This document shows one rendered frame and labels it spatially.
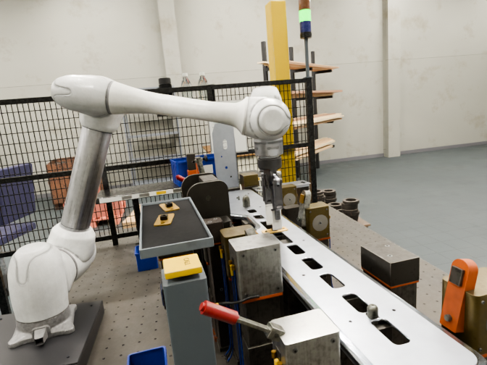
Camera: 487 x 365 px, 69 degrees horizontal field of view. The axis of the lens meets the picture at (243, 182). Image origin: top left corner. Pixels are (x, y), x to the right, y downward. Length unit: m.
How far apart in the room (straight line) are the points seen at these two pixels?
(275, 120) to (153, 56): 6.90
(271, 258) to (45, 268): 0.75
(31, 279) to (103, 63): 6.74
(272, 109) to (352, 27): 7.94
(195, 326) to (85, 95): 0.76
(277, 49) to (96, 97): 1.38
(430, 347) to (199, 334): 0.37
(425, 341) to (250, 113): 0.61
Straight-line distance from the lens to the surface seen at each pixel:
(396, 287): 0.94
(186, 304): 0.61
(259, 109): 0.89
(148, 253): 0.69
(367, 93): 8.81
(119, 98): 1.13
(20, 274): 1.30
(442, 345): 0.71
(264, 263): 0.79
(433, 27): 9.84
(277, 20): 2.31
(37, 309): 1.32
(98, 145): 1.34
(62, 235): 1.42
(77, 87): 1.17
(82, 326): 1.36
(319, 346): 0.60
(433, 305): 1.42
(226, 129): 1.84
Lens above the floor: 1.40
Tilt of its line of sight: 12 degrees down
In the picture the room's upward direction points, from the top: 5 degrees counter-clockwise
